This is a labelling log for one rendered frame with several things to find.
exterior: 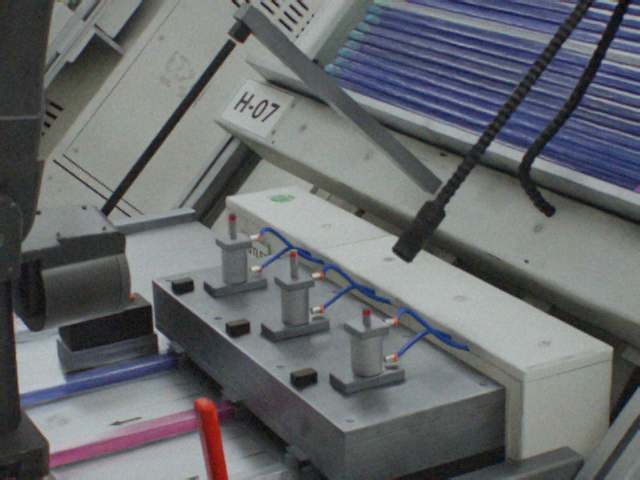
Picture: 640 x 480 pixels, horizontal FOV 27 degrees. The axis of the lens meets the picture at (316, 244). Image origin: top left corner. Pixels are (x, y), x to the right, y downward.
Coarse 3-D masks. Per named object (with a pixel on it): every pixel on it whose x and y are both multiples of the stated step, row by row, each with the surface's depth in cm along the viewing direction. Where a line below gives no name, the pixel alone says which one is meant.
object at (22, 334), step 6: (18, 318) 121; (18, 324) 119; (24, 324) 119; (18, 330) 118; (24, 330) 118; (30, 330) 118; (48, 330) 119; (54, 330) 119; (18, 336) 118; (24, 336) 118; (30, 336) 118; (36, 336) 119; (42, 336) 119; (18, 342) 118
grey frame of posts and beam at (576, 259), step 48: (240, 144) 153; (288, 144) 139; (336, 144) 133; (192, 192) 154; (336, 192) 138; (384, 192) 123; (480, 192) 113; (432, 240) 123; (480, 240) 110; (528, 240) 106; (576, 240) 102; (624, 240) 99; (528, 288) 112; (576, 288) 99; (624, 288) 96; (624, 336) 102; (624, 432) 93
